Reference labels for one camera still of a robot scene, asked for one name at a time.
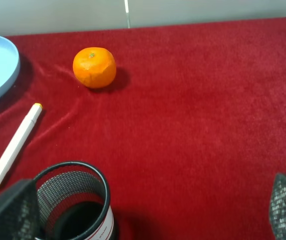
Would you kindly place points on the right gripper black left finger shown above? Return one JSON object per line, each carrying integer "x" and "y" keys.
{"x": 19, "y": 213}

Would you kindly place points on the black mesh pen holder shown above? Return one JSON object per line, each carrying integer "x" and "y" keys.
{"x": 74, "y": 203}

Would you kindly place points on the white marker with yellow caps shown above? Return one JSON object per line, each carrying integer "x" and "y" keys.
{"x": 17, "y": 141}

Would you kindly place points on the red velvet tablecloth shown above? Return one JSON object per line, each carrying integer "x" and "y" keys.
{"x": 190, "y": 134}

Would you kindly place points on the orange tangerine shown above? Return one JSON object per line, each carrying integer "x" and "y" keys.
{"x": 94, "y": 67}

